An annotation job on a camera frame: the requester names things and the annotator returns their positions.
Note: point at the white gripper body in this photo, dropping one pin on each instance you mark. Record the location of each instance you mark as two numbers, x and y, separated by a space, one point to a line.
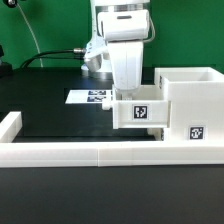
123 34

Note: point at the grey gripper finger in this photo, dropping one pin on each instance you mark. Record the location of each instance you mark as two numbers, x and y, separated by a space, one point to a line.
126 95

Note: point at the white drawer tray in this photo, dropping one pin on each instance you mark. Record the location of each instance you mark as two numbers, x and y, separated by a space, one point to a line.
157 133
147 109

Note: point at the white drawer cabinet box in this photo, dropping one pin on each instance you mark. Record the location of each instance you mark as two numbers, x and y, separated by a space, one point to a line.
196 97

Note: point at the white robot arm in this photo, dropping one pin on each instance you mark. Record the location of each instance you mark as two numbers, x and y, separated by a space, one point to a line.
98 6

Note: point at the white marker tag plate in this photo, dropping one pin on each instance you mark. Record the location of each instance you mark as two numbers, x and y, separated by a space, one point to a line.
87 96

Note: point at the black device at left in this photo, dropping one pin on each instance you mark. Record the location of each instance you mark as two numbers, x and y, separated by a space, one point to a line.
5 68

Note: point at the white U-shaped border frame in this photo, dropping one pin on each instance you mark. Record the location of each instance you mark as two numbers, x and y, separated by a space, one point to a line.
100 154

